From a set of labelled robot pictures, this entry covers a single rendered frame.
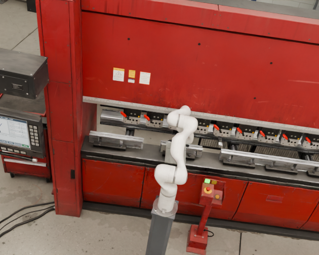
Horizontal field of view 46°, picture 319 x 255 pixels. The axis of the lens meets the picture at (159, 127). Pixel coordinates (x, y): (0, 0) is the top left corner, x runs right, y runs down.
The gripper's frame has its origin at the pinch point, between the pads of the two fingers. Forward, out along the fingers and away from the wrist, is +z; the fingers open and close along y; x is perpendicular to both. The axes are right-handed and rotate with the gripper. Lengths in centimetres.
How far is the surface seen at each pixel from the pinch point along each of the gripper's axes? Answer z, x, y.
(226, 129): -16.8, -15.1, -40.2
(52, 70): -67, -30, 102
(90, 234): 55, 95, 70
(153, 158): 7.2, 16.6, 18.5
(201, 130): -13.0, -11.5, -19.5
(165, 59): -62, -53, 21
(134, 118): -15.9, -13.7, 40.1
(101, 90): -34, -29, 70
